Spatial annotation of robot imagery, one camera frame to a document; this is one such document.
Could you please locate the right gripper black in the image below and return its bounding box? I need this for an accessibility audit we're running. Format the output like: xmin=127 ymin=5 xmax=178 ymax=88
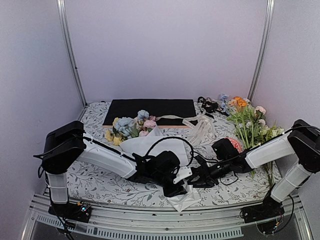
xmin=187 ymin=158 xmax=232 ymax=188

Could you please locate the white wrapping paper sheet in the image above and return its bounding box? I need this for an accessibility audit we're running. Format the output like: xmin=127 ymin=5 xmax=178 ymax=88
xmin=120 ymin=126 xmax=200 ymax=212

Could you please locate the cream printed ribbon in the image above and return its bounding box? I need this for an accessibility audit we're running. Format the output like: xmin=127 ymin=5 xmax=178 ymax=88
xmin=155 ymin=110 xmax=216 ymax=146

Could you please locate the bouquet of fake flowers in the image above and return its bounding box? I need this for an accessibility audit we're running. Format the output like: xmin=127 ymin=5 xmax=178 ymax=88
xmin=104 ymin=109 xmax=157 ymax=146

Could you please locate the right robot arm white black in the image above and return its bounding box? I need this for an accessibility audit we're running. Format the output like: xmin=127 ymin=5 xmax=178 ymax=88
xmin=187 ymin=119 xmax=320 ymax=218

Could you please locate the pile of fake flowers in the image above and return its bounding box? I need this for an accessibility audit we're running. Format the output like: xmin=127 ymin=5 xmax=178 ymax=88
xmin=218 ymin=93 xmax=286 ymax=187

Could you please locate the red white patterned bowl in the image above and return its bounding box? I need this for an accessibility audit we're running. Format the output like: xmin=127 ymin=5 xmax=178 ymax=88
xmin=225 ymin=137 xmax=243 ymax=154

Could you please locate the pile of ribbons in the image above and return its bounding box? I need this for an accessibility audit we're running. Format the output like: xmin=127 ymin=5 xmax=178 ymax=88
xmin=197 ymin=96 xmax=228 ymax=119

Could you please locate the floral patterned tablecloth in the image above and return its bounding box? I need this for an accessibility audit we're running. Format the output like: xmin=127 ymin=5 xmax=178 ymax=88
xmin=66 ymin=102 xmax=282 ymax=210

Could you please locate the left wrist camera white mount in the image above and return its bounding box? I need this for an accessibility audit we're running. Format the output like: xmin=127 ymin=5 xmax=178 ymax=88
xmin=172 ymin=166 xmax=193 ymax=184

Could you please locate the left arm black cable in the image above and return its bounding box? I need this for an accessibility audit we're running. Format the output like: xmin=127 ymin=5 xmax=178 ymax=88
xmin=144 ymin=136 xmax=195 ymax=168

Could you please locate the aluminium front rail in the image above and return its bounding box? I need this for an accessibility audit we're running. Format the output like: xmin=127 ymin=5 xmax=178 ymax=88
xmin=21 ymin=194 xmax=313 ymax=240

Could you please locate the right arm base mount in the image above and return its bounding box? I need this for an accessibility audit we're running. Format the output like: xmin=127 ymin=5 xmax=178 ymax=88
xmin=239 ymin=196 xmax=285 ymax=235

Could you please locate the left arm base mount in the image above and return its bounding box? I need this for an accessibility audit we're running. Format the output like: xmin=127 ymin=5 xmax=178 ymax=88
xmin=48 ymin=201 xmax=92 ymax=223

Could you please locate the right aluminium frame post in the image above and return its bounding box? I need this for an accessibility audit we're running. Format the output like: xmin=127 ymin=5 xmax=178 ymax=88
xmin=247 ymin=0 xmax=275 ymax=101

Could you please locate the aluminium frame post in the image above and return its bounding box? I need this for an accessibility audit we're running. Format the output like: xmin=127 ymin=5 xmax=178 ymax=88
xmin=247 ymin=0 xmax=275 ymax=101
xmin=56 ymin=0 xmax=88 ymax=108

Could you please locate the left aluminium frame post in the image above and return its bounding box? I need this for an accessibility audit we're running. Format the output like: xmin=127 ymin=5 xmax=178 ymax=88
xmin=56 ymin=0 xmax=88 ymax=108

